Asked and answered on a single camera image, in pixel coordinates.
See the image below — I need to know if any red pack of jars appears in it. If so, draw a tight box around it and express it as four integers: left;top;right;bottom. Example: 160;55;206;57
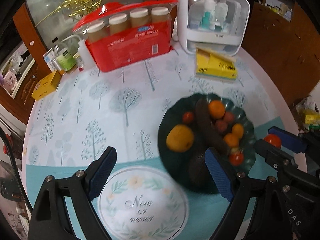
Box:
72;0;179;72

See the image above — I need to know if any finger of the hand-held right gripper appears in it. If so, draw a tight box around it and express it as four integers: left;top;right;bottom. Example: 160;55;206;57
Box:
254;140;298;171
268;126;320;155

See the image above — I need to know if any large orange mandarin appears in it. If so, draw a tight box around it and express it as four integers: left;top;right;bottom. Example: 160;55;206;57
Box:
208;100;226;119

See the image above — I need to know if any large yellow-orange citrus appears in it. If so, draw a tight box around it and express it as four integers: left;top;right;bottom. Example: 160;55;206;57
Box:
166;124;195;153

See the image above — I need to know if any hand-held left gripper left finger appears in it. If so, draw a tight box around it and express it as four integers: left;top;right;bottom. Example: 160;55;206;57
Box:
27;146;117;240

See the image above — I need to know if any white storage box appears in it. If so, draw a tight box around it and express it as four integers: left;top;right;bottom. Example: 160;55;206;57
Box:
176;0;251;57

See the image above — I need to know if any white plastic bottle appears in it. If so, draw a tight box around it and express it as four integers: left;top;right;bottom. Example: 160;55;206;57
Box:
204;0;217;13

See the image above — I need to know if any small orange kumquat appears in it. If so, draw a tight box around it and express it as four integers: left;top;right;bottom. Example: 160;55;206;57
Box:
231;124;244;137
223;133;240;148

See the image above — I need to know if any green label jar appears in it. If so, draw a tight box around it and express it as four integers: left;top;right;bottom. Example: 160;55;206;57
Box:
53;48;77;73

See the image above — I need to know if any clear plastic bottle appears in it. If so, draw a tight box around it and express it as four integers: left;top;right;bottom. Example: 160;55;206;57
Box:
215;1;229;25

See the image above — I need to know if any pink small appliance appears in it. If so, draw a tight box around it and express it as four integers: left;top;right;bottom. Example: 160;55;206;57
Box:
2;70;17;93

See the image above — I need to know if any dark brown sweet potato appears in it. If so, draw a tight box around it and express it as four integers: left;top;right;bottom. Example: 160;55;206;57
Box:
195;99;230;155

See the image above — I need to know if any white blue carton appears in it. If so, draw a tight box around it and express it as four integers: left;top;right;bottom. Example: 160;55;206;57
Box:
43;50;59;72

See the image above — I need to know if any teal small bottle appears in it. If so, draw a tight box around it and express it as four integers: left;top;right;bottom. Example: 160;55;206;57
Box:
201;11;212;29

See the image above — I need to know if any yellow cardboard box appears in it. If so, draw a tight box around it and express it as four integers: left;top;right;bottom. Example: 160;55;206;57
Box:
31;70;62;101

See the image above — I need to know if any dark green wavy plate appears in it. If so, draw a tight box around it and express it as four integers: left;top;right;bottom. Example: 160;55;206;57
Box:
158;93;256;195

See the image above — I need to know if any dark avocado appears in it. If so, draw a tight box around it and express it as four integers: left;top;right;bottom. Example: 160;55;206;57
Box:
187;152;209;188

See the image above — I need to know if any white squeeze bottle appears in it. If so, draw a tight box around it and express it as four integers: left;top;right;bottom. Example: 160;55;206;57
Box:
61;34;94;68

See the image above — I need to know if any yellow tissue pack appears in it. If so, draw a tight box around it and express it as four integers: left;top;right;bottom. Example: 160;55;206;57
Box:
195;48;238;82

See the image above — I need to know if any yellow plastic bag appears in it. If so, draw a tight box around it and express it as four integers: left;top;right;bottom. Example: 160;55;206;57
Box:
296;97;320;130

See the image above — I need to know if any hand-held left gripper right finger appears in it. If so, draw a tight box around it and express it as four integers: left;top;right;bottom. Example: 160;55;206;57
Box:
204;147;288;240

